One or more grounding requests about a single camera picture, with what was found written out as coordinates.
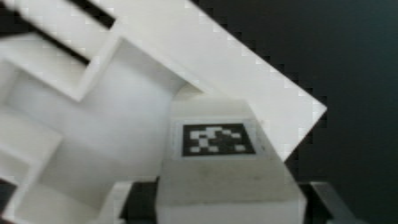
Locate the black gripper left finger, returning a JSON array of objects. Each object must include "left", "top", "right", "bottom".
[{"left": 119, "top": 181, "right": 158, "bottom": 224}]

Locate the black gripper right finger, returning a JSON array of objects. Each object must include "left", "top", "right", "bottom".
[{"left": 298, "top": 181, "right": 369, "bottom": 224}]

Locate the white chair leg with tag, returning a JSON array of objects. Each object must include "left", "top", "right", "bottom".
[{"left": 156, "top": 86, "right": 307, "bottom": 224}]

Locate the white chair seat part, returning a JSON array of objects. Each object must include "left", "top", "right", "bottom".
[{"left": 0, "top": 0, "right": 326, "bottom": 224}]

